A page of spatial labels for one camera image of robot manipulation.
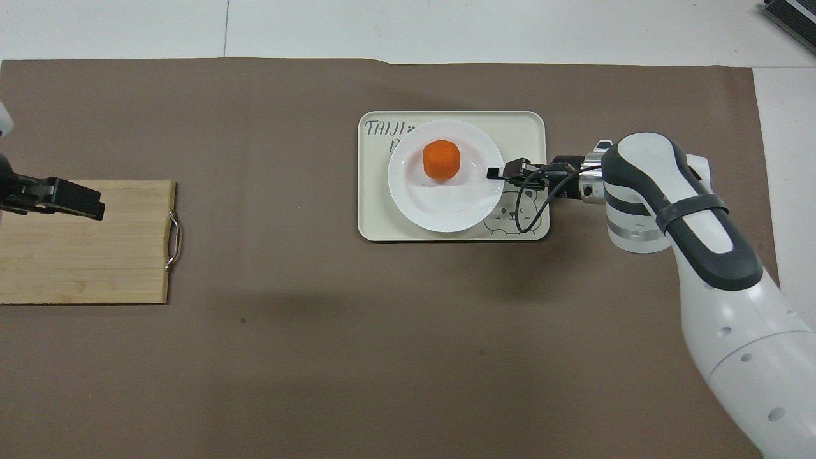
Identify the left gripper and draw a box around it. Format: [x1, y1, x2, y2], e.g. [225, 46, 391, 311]
[0, 153, 39, 215]

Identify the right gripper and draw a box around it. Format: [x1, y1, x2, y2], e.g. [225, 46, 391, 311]
[542, 154, 585, 201]

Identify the bamboo cutting board, metal handle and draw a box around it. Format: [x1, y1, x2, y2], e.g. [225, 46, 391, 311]
[0, 179, 182, 305]

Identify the cream tray with bear print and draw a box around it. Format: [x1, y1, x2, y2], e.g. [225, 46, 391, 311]
[357, 111, 551, 242]

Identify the white round plate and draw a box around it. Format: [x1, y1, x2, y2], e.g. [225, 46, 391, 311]
[387, 120, 506, 233]

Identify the orange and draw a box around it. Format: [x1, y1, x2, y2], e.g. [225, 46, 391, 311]
[422, 140, 461, 180]

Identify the black cable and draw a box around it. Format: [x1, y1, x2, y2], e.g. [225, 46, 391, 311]
[514, 163, 604, 235]

